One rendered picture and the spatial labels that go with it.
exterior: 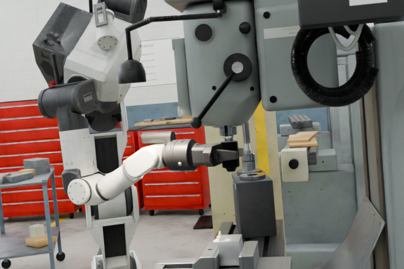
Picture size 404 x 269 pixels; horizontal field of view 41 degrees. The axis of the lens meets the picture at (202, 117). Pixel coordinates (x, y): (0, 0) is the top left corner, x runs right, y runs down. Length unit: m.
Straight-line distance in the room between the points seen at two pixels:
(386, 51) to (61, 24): 1.04
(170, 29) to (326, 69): 9.46
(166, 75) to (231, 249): 9.45
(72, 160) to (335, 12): 0.94
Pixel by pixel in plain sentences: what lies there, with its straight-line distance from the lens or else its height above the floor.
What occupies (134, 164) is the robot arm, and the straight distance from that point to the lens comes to 1.55.
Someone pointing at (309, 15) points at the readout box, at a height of 1.53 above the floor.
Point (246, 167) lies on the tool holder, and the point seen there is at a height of 1.12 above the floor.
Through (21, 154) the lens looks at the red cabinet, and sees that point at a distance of 6.79.
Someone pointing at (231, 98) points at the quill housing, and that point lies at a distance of 1.37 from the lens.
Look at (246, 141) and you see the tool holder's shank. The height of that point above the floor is 1.21.
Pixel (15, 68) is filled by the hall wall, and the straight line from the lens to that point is 11.79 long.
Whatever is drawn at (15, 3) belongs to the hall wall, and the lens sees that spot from 11.88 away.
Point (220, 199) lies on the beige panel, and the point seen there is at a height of 0.75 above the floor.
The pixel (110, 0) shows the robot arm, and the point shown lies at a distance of 1.95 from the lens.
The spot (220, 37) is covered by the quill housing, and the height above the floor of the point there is 1.53.
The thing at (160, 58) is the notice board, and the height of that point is 2.07.
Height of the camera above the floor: 1.41
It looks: 3 degrees down
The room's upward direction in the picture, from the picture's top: 5 degrees counter-clockwise
